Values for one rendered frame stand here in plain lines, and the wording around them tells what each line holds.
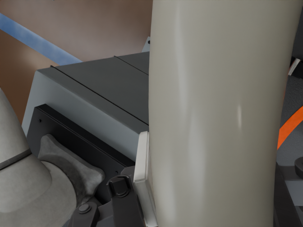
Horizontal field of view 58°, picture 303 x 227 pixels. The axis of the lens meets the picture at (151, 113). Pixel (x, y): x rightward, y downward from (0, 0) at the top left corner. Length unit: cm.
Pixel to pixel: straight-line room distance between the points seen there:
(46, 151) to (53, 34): 113
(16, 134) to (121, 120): 22
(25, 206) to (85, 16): 121
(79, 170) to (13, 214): 18
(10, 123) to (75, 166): 18
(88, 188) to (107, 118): 17
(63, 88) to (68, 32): 100
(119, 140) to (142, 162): 48
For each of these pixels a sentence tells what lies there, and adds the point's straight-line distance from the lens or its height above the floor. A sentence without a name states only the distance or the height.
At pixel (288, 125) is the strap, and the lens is 137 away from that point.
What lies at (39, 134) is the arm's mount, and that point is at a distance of 73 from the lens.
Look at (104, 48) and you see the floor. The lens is 155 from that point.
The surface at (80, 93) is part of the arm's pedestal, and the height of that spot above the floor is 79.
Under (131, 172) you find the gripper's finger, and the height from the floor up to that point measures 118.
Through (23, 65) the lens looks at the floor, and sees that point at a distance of 193.
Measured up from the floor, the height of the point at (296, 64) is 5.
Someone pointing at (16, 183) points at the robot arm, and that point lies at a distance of 55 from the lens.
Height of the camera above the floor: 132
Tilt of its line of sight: 63 degrees down
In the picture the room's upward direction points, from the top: 125 degrees counter-clockwise
